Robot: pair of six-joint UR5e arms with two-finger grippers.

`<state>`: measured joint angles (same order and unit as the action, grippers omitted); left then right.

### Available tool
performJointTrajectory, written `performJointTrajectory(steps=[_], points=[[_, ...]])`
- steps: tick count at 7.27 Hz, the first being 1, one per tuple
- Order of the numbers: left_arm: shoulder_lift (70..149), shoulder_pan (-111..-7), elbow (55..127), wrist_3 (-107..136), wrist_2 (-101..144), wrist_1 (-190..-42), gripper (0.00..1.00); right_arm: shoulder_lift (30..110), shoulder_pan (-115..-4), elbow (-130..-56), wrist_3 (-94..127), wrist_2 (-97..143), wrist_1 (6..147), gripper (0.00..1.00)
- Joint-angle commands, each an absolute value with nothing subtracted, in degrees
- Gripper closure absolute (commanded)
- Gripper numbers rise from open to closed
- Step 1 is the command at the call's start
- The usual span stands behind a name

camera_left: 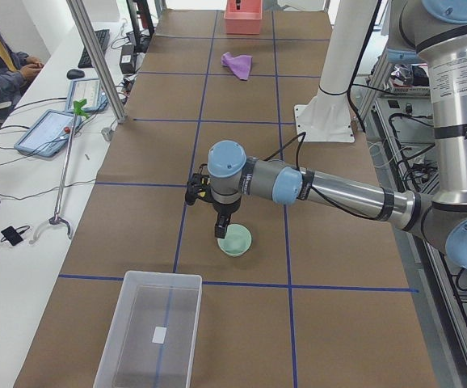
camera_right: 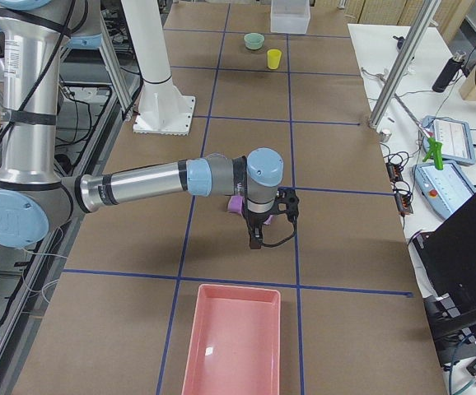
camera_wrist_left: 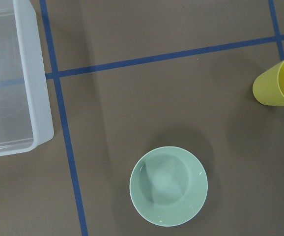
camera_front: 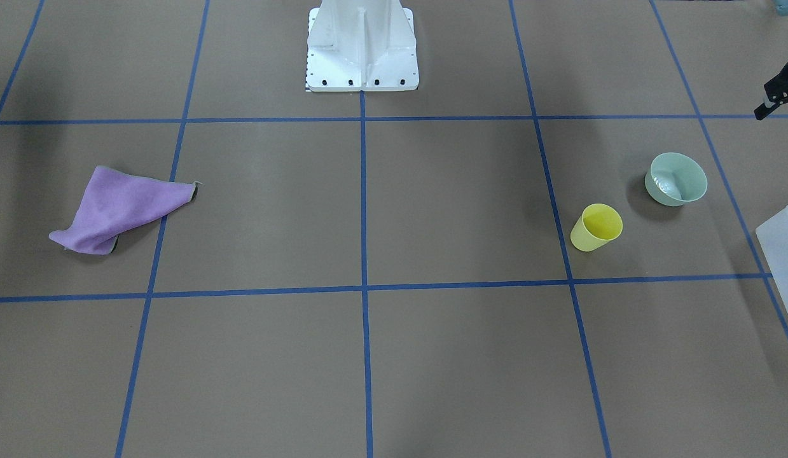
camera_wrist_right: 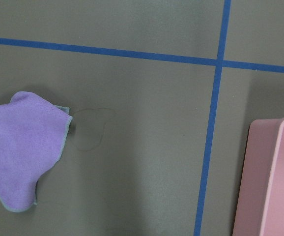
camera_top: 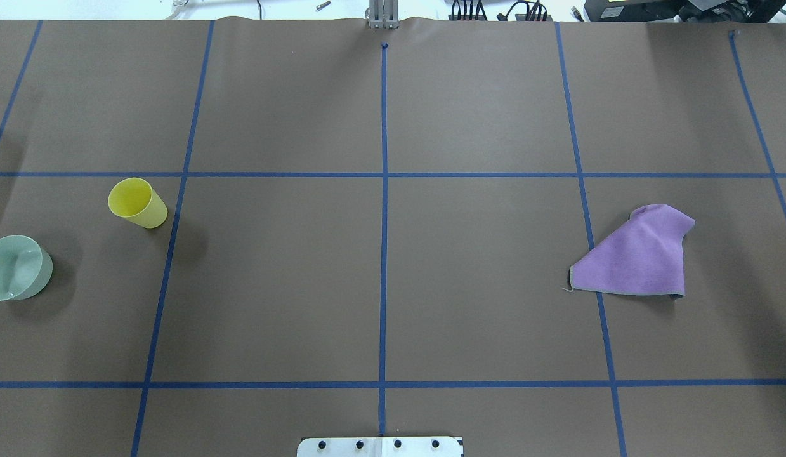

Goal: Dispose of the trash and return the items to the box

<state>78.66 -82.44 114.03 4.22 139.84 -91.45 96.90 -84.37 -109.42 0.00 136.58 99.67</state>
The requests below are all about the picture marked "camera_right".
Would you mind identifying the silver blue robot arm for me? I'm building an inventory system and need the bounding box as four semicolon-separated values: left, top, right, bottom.
0;1;286;249

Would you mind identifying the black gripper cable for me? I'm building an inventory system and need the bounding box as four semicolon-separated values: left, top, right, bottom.
260;213;299;249

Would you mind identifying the teach pendant near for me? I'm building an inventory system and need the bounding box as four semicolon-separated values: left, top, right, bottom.
413;160;476;220

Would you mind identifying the black usb hub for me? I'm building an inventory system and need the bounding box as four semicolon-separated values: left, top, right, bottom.
385;163;404;183

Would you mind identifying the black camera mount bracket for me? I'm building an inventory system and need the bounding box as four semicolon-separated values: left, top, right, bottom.
273;187;300;221

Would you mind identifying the pink plastic tray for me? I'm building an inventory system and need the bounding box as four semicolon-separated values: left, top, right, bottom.
182;284;281;394

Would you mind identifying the purple cloth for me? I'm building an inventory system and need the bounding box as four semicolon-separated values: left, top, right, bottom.
227;195;275;226

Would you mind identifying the teach pendant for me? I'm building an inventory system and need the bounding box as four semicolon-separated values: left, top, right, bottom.
413;160;476;220
422;115;476;165

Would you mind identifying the green clamp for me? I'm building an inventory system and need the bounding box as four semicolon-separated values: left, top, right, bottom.
422;137;444;170

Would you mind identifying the translucent white plastic box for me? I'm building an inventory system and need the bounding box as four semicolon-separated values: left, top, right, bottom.
270;0;310;35

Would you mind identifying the green bowl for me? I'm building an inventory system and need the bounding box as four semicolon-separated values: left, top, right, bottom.
243;32;264;51

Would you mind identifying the white pedestal column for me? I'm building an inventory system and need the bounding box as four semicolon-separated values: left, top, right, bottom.
122;0;196;136

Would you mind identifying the teach pendant far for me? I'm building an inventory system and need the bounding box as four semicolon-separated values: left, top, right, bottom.
422;115;476;165

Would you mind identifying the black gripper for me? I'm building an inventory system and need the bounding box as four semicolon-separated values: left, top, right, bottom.
245;210;273;249

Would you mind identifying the black laptop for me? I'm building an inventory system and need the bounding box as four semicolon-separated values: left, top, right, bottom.
413;193;476;318

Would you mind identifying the yellow plastic cup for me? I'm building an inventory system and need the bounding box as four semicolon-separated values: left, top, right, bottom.
267;49;282;70

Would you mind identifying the aluminium frame post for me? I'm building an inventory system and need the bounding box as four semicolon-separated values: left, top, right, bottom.
368;0;441;129

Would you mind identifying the black water bottle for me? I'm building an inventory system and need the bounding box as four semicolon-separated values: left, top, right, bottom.
432;50;466;93

